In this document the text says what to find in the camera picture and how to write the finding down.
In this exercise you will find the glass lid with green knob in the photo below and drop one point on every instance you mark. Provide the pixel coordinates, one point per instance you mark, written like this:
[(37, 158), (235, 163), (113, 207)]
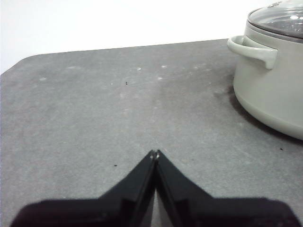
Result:
[(279, 19)]

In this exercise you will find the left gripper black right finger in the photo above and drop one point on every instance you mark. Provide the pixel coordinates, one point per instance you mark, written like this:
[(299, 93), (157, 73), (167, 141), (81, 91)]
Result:
[(201, 210)]

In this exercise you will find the pale green electric pot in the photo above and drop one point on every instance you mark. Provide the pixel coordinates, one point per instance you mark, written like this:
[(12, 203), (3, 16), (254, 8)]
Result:
[(272, 94)]

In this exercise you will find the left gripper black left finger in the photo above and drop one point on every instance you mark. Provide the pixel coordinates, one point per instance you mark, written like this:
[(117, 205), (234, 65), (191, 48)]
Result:
[(113, 208)]

